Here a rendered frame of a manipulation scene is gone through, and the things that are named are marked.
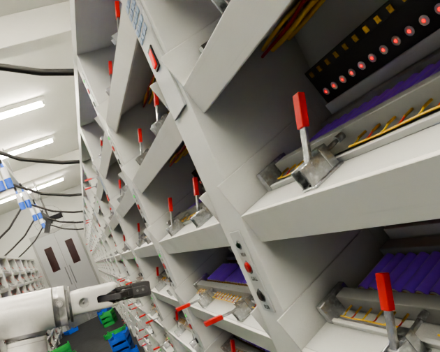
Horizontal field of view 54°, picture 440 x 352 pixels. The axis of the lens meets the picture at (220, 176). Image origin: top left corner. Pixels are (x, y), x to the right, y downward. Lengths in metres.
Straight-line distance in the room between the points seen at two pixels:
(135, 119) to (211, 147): 0.75
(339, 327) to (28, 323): 0.64
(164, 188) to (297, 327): 0.77
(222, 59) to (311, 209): 0.19
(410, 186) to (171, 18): 0.43
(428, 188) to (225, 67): 0.26
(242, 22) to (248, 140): 0.22
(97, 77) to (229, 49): 0.92
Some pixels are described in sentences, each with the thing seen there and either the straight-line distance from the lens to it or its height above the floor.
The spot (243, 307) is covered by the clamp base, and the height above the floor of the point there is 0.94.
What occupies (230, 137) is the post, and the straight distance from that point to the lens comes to 0.60.
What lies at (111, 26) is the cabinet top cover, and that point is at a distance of 1.30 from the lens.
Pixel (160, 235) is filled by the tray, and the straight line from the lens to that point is 1.26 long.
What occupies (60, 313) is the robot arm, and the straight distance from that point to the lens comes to 0.99.
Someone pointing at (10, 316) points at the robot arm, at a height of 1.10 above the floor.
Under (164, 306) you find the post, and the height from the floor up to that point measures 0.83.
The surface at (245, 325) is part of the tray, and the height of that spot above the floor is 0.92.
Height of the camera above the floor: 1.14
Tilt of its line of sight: 3 degrees up
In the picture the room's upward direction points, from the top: 24 degrees counter-clockwise
